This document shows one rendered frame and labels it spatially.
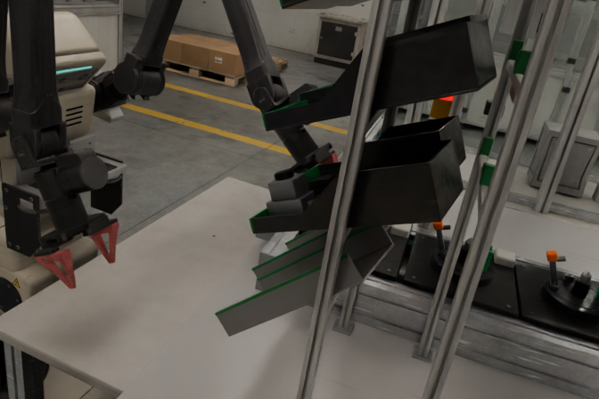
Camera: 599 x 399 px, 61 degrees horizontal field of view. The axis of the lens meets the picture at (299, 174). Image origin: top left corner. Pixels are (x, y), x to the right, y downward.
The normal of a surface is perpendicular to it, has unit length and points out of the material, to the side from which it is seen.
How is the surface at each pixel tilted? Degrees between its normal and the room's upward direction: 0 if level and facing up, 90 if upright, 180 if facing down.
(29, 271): 8
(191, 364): 0
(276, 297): 90
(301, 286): 90
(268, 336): 0
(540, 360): 90
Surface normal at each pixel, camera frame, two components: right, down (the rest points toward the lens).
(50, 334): 0.15, -0.91
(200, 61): -0.39, 0.30
